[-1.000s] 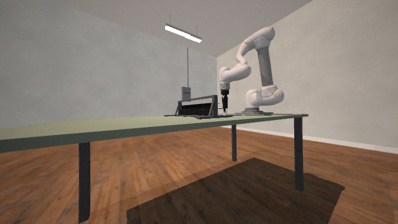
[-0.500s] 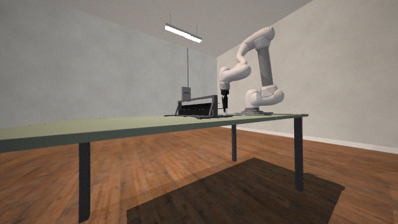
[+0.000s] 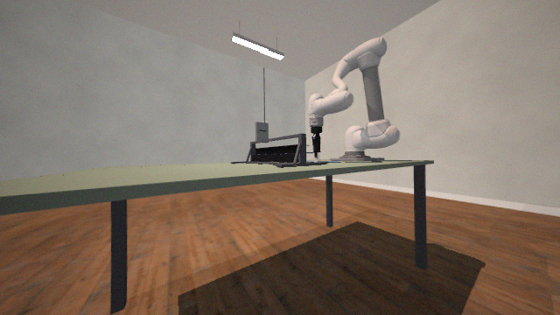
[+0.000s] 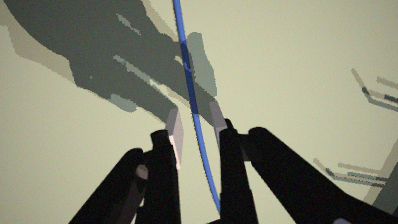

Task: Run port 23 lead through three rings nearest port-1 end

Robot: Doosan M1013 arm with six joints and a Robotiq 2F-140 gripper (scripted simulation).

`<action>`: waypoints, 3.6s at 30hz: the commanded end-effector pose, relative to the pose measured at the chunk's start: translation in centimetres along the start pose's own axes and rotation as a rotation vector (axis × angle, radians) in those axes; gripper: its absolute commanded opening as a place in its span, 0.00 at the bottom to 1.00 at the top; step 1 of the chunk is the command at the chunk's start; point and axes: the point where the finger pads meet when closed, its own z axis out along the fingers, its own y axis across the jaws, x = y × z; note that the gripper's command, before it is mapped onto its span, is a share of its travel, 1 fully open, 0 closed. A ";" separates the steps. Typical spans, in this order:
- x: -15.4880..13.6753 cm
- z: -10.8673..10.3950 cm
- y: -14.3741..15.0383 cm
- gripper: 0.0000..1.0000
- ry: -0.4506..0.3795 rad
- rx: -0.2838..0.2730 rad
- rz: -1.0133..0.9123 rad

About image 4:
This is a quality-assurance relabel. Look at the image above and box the blue cable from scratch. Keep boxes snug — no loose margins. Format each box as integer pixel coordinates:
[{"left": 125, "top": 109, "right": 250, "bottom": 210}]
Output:
[{"left": 173, "top": 0, "right": 220, "bottom": 214}]

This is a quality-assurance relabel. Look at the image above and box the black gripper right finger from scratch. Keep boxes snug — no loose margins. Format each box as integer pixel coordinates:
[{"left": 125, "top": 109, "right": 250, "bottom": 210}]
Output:
[{"left": 209, "top": 101, "right": 398, "bottom": 224}]

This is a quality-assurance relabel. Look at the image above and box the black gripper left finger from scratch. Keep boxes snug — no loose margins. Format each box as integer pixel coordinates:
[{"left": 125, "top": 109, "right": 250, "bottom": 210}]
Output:
[{"left": 68, "top": 108, "right": 184, "bottom": 224}]

